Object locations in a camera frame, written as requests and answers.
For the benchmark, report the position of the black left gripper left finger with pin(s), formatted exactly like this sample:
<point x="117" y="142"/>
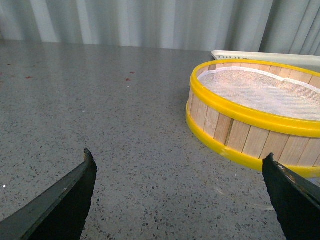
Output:
<point x="60" y="212"/>

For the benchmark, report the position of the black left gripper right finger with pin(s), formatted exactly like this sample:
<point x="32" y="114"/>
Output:
<point x="295" y="200"/>

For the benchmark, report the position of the cream rectangular bear tray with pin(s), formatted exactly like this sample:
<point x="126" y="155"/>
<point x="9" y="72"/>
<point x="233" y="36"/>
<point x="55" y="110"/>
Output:
<point x="308" y="62"/>

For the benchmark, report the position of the yellow rimmed wooden steamer basket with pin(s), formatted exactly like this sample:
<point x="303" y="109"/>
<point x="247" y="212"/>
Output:
<point x="245" y="135"/>

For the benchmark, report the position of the white mesh steamer liner cloth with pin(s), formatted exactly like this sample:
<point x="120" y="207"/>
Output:
<point x="263" y="91"/>

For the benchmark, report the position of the grey pleated curtain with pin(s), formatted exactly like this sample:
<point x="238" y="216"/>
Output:
<point x="268" y="26"/>

